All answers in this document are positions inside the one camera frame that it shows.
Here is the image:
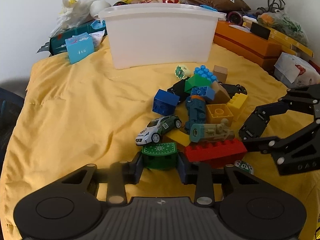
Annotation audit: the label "white plastic bag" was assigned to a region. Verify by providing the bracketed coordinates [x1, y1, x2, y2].
[49, 0, 97, 38]

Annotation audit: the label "white plastic bin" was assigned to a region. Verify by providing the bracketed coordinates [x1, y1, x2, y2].
[98, 3, 226, 69]

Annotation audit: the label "green printed dice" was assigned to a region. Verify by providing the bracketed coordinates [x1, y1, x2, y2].
[175, 64, 191, 80]

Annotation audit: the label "wooden cube block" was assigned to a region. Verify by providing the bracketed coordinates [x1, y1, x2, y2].
[213, 65, 228, 83]

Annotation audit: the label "yellow flat block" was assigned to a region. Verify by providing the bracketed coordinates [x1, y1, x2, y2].
[164, 129, 190, 147]

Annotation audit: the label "light blue card box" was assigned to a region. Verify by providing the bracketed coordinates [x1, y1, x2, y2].
[65, 33, 94, 64]

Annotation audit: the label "yellow stepped lego brick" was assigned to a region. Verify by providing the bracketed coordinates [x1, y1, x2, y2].
[227, 93, 248, 121]

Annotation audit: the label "brown padded envelope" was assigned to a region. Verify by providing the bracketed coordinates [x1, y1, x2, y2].
[185, 0, 251, 11]

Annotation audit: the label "tan wooden wedge block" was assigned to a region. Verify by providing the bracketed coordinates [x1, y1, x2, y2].
[211, 81, 231, 104]

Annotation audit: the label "teal toy robot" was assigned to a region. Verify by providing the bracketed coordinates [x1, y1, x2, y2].
[184, 95, 206, 134]

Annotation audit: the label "panda printed dice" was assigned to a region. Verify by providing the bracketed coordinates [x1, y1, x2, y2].
[234, 160, 254, 174]

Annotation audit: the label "dark green cotton pack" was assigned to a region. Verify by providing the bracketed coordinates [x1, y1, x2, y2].
[37, 20, 107, 56]

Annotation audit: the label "green lego block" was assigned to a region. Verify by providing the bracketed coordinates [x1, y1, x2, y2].
[184, 74, 211, 93]

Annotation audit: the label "dark tape roll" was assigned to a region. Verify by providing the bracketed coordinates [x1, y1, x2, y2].
[227, 11, 244, 26]

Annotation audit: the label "black cables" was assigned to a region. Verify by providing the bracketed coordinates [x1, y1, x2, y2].
[256, 0, 287, 16]

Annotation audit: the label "bag of green pieces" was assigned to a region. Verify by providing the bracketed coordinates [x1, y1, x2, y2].
[258, 11, 309, 47]

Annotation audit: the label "white ceramic bowl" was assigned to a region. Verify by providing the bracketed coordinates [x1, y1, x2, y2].
[89, 0, 111, 20]

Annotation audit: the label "black small box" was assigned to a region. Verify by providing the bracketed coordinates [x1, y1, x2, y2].
[250, 22, 271, 40]

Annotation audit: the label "orange hollow lego brick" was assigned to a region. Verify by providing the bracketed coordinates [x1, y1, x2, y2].
[206, 103, 234, 126]

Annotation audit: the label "black toy chassis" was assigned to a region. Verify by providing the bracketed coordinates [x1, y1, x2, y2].
[221, 83, 247, 98]

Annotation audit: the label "white wipe sachets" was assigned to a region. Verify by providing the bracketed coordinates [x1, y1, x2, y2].
[89, 30, 105, 48]

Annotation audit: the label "blue cube block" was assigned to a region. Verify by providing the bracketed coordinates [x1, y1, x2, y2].
[152, 89, 180, 116]

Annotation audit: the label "white green toy car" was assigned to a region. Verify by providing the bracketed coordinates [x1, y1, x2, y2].
[135, 115, 182, 146]

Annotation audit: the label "light blue studded brick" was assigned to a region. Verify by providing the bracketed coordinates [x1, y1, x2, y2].
[194, 65, 217, 83]

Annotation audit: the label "olive teal toy vehicle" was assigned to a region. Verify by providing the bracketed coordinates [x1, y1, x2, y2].
[189, 118, 235, 143]

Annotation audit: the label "white printed snack bag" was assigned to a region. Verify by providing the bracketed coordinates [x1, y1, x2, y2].
[274, 52, 319, 88]

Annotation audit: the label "yellow flat box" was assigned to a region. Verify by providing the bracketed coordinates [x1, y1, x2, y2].
[242, 21, 314, 58]

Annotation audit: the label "red lego brick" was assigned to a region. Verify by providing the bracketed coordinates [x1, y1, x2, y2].
[184, 138, 247, 168]

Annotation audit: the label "orange cardboard box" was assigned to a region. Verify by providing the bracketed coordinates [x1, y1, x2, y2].
[214, 21, 284, 73]

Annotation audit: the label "green semicircle block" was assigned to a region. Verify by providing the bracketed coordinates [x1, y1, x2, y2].
[142, 142, 178, 170]

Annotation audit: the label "black toy car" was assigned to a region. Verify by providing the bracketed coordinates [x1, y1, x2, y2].
[167, 77, 190, 104]

